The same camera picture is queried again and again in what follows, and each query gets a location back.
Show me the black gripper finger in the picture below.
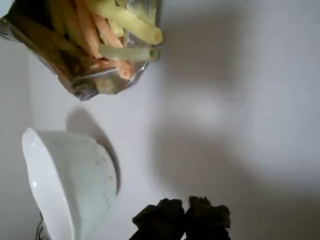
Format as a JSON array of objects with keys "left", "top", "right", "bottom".
[
  {"left": 131, "top": 198, "right": 186, "bottom": 240},
  {"left": 185, "top": 196, "right": 231, "bottom": 240}
]

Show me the white ceramic bowl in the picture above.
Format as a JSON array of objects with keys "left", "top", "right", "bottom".
[{"left": 21, "top": 127, "right": 119, "bottom": 240}]

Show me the long orange veggie straw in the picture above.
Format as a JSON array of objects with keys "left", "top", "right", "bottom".
[{"left": 74, "top": 0, "right": 101, "bottom": 60}]

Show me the veggie straw packet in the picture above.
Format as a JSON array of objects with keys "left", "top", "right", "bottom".
[{"left": 0, "top": 0, "right": 164, "bottom": 102}]

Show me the pale yellow veggie straw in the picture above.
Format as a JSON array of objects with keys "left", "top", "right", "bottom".
[{"left": 96, "top": 0, "right": 131, "bottom": 16}]

